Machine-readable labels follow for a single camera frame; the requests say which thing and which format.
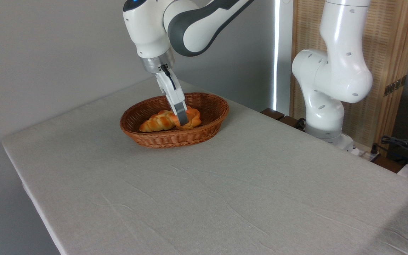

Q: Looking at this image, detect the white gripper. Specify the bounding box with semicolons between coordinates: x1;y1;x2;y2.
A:
155;69;189;126

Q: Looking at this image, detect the long braided bread roll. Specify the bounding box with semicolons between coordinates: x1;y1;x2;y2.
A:
139;110;179;133

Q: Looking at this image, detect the brown wicker basket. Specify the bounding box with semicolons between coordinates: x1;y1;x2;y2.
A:
119;92;230;148

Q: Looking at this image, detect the light grey tablecloth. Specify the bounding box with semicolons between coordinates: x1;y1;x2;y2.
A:
1;77;408;255

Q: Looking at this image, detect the white power strip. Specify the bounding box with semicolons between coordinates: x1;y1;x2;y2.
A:
351;146;382;163

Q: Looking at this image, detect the dark metal screen hinge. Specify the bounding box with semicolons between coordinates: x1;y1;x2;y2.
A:
384;75;407;97

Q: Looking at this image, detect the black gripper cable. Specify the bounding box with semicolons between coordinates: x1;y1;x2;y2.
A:
159;63;177;91

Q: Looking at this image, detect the white window frame post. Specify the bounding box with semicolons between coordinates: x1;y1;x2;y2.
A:
274;0;294;114

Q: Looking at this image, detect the black cable bundle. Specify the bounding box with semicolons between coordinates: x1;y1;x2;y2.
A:
371;136;408;168

